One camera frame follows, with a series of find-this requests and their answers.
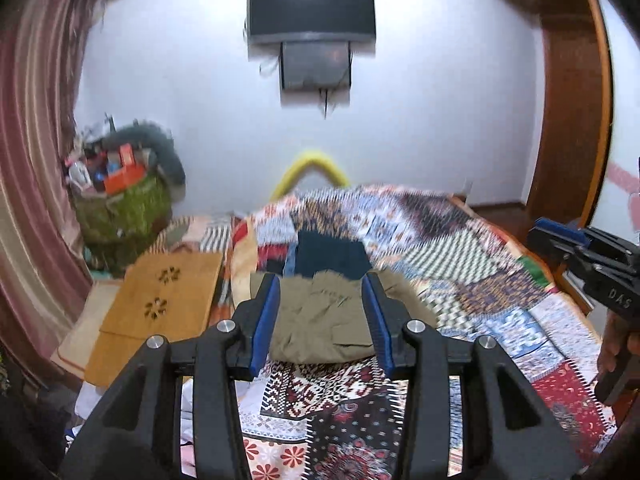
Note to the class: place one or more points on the grey plush neck pillow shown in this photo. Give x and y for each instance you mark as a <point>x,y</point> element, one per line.
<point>150,136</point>

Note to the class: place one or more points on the colourful patchwork bedspread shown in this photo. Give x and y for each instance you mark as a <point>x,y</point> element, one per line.
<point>451,269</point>

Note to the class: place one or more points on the brown wooden door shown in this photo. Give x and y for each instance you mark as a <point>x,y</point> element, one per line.
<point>578,105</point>

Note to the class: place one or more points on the red striped curtain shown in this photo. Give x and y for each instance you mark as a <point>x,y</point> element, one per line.
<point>44,282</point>

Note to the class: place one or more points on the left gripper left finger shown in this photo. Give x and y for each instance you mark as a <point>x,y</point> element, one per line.
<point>134,430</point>

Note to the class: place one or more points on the person right hand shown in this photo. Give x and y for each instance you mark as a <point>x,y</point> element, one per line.
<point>616,336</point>

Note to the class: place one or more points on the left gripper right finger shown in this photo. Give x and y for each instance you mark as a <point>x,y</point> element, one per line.
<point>507,430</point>

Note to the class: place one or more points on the green patterned storage bin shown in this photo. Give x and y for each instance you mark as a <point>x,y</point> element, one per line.
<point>118,228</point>

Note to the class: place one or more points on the dark navy folded garment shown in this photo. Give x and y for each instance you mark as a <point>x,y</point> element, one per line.
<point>315,252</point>

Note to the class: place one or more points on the orange box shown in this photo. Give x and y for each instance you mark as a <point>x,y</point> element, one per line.
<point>124,173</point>

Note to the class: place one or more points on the wall-mounted black television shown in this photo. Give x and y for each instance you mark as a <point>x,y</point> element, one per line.
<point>275,21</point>

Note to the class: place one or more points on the yellow foam bed rail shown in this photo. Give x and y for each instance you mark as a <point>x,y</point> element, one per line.
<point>310,161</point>

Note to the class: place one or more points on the small black wall monitor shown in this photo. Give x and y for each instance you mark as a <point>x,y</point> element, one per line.
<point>315,65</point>

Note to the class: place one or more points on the olive khaki pants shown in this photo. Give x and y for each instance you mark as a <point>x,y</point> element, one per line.
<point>320,321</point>

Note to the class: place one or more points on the bamboo folding lap table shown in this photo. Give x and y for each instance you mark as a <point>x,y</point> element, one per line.
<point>162,294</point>

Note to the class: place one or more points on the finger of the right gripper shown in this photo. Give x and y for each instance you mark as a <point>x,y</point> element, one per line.
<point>555,240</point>

